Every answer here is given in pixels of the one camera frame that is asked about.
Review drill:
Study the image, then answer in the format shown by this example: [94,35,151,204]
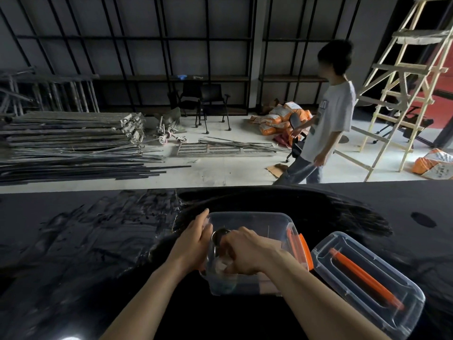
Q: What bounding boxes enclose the person's right forearm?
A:
[261,247,392,340]

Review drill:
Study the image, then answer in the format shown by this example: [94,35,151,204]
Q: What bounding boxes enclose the pile of dark metal rods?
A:
[0,147,192,186]

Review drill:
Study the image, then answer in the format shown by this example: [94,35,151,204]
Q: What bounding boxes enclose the grey metal scaffold frames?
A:
[0,67,101,118]

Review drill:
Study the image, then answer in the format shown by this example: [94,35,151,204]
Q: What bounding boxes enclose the narrow black metal shelf frame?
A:
[258,0,362,107]

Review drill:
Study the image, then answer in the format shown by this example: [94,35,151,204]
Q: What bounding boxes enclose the clear lid with orange handle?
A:
[310,231,426,340]

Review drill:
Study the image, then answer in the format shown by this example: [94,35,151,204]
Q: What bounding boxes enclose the black folding chair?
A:
[167,81,203,119]
[194,83,232,135]

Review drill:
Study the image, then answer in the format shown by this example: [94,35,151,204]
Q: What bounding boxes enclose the single orange white sack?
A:
[411,148,453,180]

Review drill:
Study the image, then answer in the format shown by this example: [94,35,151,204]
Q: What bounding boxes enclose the pile of orange white sacks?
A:
[249,101,314,146]

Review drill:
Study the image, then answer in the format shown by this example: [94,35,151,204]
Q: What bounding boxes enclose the metal grid platform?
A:
[176,137,284,158]

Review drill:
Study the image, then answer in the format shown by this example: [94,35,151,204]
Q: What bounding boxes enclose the wooden step ladder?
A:
[334,0,453,183]

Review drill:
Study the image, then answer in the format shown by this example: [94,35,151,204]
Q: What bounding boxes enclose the person's left hand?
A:
[167,208,214,275]

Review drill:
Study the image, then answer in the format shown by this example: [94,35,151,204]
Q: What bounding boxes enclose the brown cardboard piece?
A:
[266,163,289,178]

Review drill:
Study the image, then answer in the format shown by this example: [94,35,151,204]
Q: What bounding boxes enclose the wide black metal shelf frame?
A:
[0,0,257,116]

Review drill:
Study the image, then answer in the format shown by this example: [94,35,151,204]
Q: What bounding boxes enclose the person's left forearm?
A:
[100,258,190,340]

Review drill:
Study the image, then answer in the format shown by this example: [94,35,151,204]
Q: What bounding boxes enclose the cluster of caster wheels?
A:
[155,116,187,145]

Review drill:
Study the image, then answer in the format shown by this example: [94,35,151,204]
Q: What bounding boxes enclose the round metal object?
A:
[211,228,231,249]

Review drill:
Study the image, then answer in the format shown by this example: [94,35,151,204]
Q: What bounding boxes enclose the stack of metal scaffold planks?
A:
[0,111,146,150]

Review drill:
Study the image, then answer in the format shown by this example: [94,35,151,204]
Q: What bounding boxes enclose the clear plastic storage box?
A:
[199,212,314,297]

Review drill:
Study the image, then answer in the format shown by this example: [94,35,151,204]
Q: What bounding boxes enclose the person's right hand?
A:
[220,227,284,276]

